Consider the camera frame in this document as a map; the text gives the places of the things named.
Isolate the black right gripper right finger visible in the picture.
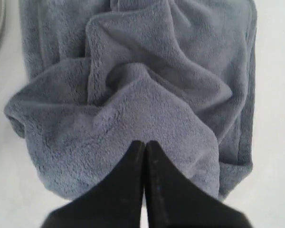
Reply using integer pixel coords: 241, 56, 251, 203
145, 141, 248, 228

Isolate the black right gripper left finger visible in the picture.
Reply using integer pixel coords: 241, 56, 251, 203
42, 141, 145, 228

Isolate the grey fluffy towel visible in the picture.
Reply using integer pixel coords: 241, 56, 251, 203
4, 0, 257, 200

